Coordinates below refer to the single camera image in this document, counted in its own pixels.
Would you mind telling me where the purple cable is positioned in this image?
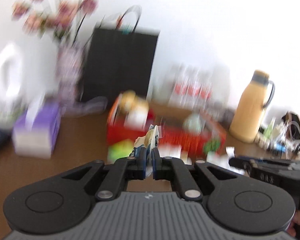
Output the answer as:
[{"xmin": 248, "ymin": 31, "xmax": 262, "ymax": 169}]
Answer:
[{"xmin": 62, "ymin": 95, "xmax": 108, "ymax": 118}]

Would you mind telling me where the yellow thermos jug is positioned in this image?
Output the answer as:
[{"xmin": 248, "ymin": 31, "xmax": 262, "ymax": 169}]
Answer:
[{"xmin": 229, "ymin": 70, "xmax": 275, "ymax": 143}]

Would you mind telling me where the green snack packet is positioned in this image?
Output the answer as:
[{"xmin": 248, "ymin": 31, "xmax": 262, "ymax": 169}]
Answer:
[{"xmin": 107, "ymin": 139, "xmax": 134, "ymax": 164}]

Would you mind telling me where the right water bottle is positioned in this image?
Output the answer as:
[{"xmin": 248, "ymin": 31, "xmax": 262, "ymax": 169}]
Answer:
[{"xmin": 197, "ymin": 70, "xmax": 213, "ymax": 111}]

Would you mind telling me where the white detergent jug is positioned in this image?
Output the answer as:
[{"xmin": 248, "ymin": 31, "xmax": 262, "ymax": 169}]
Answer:
[{"xmin": 0, "ymin": 41, "xmax": 24, "ymax": 101}]

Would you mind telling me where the dried pink flower bouquet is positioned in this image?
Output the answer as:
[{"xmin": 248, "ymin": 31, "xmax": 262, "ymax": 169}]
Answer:
[{"xmin": 11, "ymin": 0, "xmax": 98, "ymax": 46}]

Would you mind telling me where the white wet wipes pack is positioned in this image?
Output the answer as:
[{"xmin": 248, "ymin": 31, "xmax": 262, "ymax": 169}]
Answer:
[{"xmin": 206, "ymin": 152, "xmax": 244, "ymax": 174}]

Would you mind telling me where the red cardboard fruit box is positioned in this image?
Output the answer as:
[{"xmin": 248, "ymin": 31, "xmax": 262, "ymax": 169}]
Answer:
[{"xmin": 106, "ymin": 95, "xmax": 227, "ymax": 157}]

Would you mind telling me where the black paper gift bag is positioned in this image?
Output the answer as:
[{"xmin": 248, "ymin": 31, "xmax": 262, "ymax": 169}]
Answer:
[{"xmin": 81, "ymin": 28, "xmax": 159, "ymax": 105}]

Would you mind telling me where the orange white plush toy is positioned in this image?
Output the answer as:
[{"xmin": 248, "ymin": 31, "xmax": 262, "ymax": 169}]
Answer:
[{"xmin": 119, "ymin": 90, "xmax": 149, "ymax": 130}]

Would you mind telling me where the middle water bottle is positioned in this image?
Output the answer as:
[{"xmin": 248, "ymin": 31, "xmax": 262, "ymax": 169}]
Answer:
[{"xmin": 184, "ymin": 67, "xmax": 202, "ymax": 109}]

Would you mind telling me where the purple textured vase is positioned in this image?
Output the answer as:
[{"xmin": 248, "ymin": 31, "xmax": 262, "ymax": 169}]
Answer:
[{"xmin": 56, "ymin": 43, "xmax": 84, "ymax": 114}]

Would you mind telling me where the water bottle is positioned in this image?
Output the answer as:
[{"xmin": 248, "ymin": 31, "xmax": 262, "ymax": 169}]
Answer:
[
  {"xmin": 166, "ymin": 64, "xmax": 188, "ymax": 107},
  {"xmin": 184, "ymin": 67, "xmax": 202, "ymax": 109},
  {"xmin": 197, "ymin": 70, "xmax": 213, "ymax": 111}
]

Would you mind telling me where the left water bottle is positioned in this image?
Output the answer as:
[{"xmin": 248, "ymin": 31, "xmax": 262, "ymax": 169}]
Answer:
[{"xmin": 166, "ymin": 64, "xmax": 188, "ymax": 107}]

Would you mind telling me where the purple tissue box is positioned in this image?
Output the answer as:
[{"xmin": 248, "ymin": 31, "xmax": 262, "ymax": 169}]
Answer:
[{"xmin": 12, "ymin": 94, "xmax": 61, "ymax": 159}]

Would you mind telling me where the light green cloth toy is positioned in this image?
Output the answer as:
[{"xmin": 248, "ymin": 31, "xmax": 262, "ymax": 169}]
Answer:
[{"xmin": 183, "ymin": 113, "xmax": 206, "ymax": 134}]

